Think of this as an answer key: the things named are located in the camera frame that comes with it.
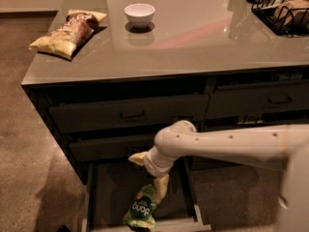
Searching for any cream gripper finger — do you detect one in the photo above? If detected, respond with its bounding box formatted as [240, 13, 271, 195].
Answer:
[128, 152, 147, 166]
[154, 175, 169, 200]

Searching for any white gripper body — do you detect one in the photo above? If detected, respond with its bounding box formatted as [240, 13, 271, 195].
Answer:
[143, 146, 178, 178]

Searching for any green rice chip bag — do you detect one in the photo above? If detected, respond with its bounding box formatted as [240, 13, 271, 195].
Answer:
[123, 184, 161, 229]

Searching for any bottom right drawer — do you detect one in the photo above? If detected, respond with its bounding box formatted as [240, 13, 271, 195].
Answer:
[188, 157, 237, 171]

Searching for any middle left drawer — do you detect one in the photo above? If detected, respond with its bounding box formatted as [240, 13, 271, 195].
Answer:
[70, 134, 155, 161]

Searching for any open bottom left drawer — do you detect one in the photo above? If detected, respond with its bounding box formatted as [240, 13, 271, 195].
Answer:
[81, 159, 211, 232]

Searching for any top left drawer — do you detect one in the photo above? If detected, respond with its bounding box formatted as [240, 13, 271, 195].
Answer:
[49, 94, 209, 133]

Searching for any middle right drawer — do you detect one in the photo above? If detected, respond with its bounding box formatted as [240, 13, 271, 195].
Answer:
[200, 118, 309, 131]

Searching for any top right drawer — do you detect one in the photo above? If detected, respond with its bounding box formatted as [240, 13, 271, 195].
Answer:
[205, 83, 309, 119]

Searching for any brown yellow chip bag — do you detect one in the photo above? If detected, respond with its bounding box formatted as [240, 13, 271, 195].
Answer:
[29, 10, 106, 60]

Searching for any snack bag in basket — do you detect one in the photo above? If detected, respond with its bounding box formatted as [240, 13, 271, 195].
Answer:
[273, 0, 309, 27]

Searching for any dark kitchen island cabinet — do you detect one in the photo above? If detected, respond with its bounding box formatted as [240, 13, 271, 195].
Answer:
[22, 0, 309, 178]

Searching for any white ceramic bowl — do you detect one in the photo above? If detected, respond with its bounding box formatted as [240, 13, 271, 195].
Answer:
[124, 3, 155, 28]

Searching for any black wire basket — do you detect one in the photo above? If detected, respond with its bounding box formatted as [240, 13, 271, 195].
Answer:
[251, 0, 309, 37]

